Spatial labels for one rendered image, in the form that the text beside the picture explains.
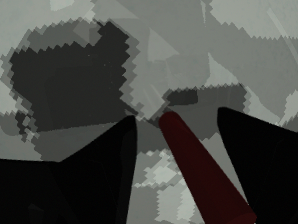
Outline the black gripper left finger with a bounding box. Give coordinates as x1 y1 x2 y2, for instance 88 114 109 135
0 116 138 224

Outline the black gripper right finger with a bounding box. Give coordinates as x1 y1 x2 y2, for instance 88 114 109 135
217 107 298 224

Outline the dark red peg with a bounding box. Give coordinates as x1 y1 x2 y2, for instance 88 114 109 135
158 112 257 224

